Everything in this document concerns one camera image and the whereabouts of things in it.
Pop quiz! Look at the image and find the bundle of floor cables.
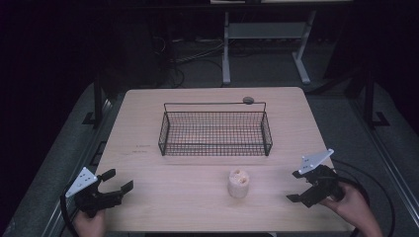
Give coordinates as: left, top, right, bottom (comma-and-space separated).
151, 35, 225, 89

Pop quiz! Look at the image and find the black metal post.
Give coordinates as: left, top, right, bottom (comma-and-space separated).
82, 73, 110, 129
362, 63, 391, 130

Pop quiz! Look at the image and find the person's left hand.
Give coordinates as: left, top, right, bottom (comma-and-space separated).
72, 208, 107, 237

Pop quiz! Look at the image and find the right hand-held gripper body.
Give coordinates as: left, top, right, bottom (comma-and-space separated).
297, 148, 346, 208

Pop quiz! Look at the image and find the black wire basket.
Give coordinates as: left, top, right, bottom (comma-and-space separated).
157, 101, 274, 158

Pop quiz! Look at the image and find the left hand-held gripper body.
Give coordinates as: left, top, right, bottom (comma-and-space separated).
64, 166, 126, 219

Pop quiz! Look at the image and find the black cable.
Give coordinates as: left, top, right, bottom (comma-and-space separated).
330, 159, 397, 237
59, 184, 81, 237

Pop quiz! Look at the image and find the aluminium rail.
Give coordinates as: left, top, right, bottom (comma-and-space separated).
349, 98, 419, 228
39, 97, 115, 237

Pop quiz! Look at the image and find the person's right hand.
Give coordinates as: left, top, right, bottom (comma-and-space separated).
318, 182, 376, 228

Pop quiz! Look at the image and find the grey metal stand frame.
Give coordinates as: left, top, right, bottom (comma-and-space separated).
221, 9, 317, 86

